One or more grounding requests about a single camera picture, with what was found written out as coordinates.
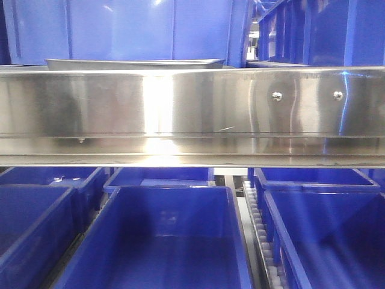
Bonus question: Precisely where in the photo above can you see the blue bin rear left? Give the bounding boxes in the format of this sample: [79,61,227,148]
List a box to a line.
[1,167,109,232]

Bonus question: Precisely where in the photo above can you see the blue bin lower left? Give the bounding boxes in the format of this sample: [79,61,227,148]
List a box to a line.
[1,186,77,288]

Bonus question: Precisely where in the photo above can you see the blue bin lower right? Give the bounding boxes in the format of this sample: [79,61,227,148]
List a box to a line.
[264,191,384,288]

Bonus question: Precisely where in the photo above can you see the white roller conveyor track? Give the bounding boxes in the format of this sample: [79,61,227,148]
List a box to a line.
[242,181,287,288]

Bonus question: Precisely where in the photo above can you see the blue bin rear right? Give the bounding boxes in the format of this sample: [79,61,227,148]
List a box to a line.
[249,167,380,208]

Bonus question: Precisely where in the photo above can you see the stainless steel front rail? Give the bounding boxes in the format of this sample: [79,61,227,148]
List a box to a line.
[1,66,384,167]

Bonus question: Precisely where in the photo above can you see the large blue bin left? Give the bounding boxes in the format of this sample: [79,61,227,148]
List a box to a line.
[1,1,253,67]

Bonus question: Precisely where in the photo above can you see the blue bin rear centre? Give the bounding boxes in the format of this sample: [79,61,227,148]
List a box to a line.
[103,167,214,194]

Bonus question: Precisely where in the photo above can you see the stacked blue bin centre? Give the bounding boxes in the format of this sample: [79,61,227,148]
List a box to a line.
[256,1,384,66]

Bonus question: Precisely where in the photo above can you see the silver metal tray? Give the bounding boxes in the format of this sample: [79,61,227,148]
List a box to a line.
[46,58,224,70]

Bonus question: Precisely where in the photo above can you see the blue bin lower centre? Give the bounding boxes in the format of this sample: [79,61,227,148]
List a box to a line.
[55,187,252,288]

